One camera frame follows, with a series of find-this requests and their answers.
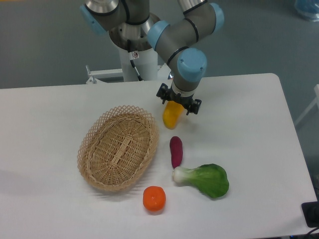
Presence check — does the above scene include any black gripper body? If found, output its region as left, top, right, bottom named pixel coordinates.
left=167, top=87, right=195, bottom=110

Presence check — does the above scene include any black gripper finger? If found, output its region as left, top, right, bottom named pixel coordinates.
left=156, top=83, right=169, bottom=104
left=186, top=99, right=202, bottom=115

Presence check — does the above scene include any yellow mango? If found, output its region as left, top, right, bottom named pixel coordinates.
left=162, top=101, right=184, bottom=129

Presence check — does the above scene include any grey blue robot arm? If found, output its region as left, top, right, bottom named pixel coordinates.
left=80, top=0, right=224, bottom=114

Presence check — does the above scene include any purple sweet potato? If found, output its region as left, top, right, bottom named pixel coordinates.
left=169, top=136, right=183, bottom=168

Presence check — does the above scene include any woven wicker basket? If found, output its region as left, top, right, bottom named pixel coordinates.
left=77, top=106, right=159, bottom=192

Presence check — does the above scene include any green bok choy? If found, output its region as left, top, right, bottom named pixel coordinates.
left=172, top=164, right=229, bottom=199

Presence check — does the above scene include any orange tangerine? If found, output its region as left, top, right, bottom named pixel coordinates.
left=143, top=186, right=166, bottom=212

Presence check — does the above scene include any blue object top right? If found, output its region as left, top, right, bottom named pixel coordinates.
left=295, top=0, right=319, bottom=22

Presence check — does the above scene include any black device at table edge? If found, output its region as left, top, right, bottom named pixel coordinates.
left=301, top=201, right=319, bottom=228

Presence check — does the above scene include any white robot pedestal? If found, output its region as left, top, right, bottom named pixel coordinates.
left=86, top=47, right=173, bottom=84

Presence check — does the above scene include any black cable on pedestal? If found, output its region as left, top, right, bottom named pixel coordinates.
left=127, top=39, right=145, bottom=82

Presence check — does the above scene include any white frame at right edge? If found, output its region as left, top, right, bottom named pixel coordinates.
left=294, top=84, right=319, bottom=129

